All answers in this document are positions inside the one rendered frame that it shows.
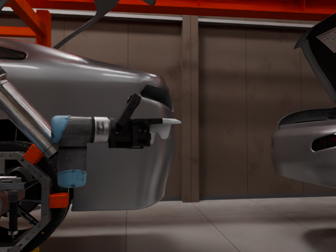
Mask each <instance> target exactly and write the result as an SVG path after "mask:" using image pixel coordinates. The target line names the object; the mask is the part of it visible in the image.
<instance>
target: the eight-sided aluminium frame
mask: <svg viewBox="0 0 336 252"><path fill-rule="evenodd" d="M24 155H25V153H24V152H23V151H3V152H0V159H6V160H17V161H18V162H19V163H20V164H21V165H22V166H23V167H24V168H27V169H28V170H29V171H30V173H31V175H33V176H34V177H35V178H36V179H37V180H38V181H39V182H40V183H41V220H40V221H39V222H38V223H37V224H36V225H35V226H34V227H33V228H32V229H31V230H30V231H29V232H28V233H27V234H26V235H25V236H24V237H23V238H22V239H21V240H20V241H19V242H13V243H0V252H20V251H21V250H22V249H23V248H24V247H25V246H26V245H27V244H28V243H29V242H30V241H31V240H32V239H33V238H34V237H35V236H36V235H37V234H38V233H39V232H40V231H41V230H42V229H43V228H44V227H45V226H46V225H47V224H48V223H49V222H50V221H51V220H52V208H49V196H50V195H51V194H52V185H53V184H52V183H53V180H52V179H51V178H50V176H48V175H47V174H46V173H45V172H44V171H43V170H42V169H41V168H40V167H39V166H38V165H37V164H32V163H30V162H29V161H28V160H26V159H25V158H23V157H24Z"/></svg>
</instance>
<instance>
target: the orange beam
mask: <svg viewBox="0 0 336 252"><path fill-rule="evenodd" d="M0 37H12V38H36V34H35V33H34V32H33V31H32V30H31V29H30V28H29V27H19V26H0Z"/></svg>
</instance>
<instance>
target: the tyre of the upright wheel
mask: <svg viewBox="0 0 336 252"><path fill-rule="evenodd" d="M32 144H33V143H32V142H30V141H0V152H24V153H26V152H27V151H28V149H29V148H30V147H31V145H32ZM36 164H37V165H38V166H39V167H40V168H41V169H42V170H43V171H44V172H45V173H46V174H47V175H48V176H49V177H50V178H51V179H52V194H53V193H69V205H68V206H67V207H66V208H52V210H51V214H52V216H51V221H50V222H49V223H48V224H47V225H46V226H45V227H44V228H43V229H42V230H41V231H40V232H39V233H38V234H37V235H36V236H35V237H34V238H33V239H32V240H31V241H30V242H29V243H28V244H27V245H26V246H25V247H24V248H23V249H22V250H21V251H20V252H30V251H32V250H34V249H36V248H37V247H38V246H40V245H41V244H42V243H44V242H45V241H46V240H47V239H48V238H49V237H50V236H51V234H52V233H53V232H54V231H55V230H56V229H57V228H58V227H59V225H60V224H61V223H62V222H63V220H64V219H65V217H66V215H67V213H68V211H69V208H70V205H71V201H72V193H73V191H72V187H71V188H67V187H60V186H59V185H58V177H57V173H58V168H57V167H56V166H55V165H54V164H53V163H52V162H51V161H50V160H49V159H48V158H47V157H46V156H45V155H43V157H42V158H41V159H40V161H39V162H38V163H36Z"/></svg>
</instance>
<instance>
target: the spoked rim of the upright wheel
mask: <svg viewBox="0 0 336 252"><path fill-rule="evenodd" d="M19 174H20V173H17V174H16V175H15V176H18V177H19ZM38 183H39V181H36V183H34V184H32V185H30V186H28V187H27V188H26V189H25V190H28V189H29V188H31V187H33V186H34V185H36V184H38ZM41 201H42V199H35V198H23V199H21V200H19V201H18V214H19V215H20V216H21V217H22V218H24V219H25V220H26V221H27V222H28V223H30V222H31V221H34V222H33V223H31V225H32V226H33V227H34V226H35V225H36V224H37V223H38V222H39V221H38V220H37V219H35V218H34V217H33V216H32V215H31V214H29V213H28V212H27V211H26V210H25V209H23V208H22V207H21V206H20V205H21V203H22V202H31V203H41ZM6 214H7V219H8V223H9V211H7V212H6ZM24 214H25V215H24ZM30 219H31V220H30ZM33 227H31V228H28V229H22V230H18V234H15V235H8V230H9V229H8V228H4V227H2V226H0V243H18V242H19V241H20V240H21V239H22V238H23V237H24V236H25V235H26V234H27V233H28V232H29V231H30V230H31V229H32V228H33Z"/></svg>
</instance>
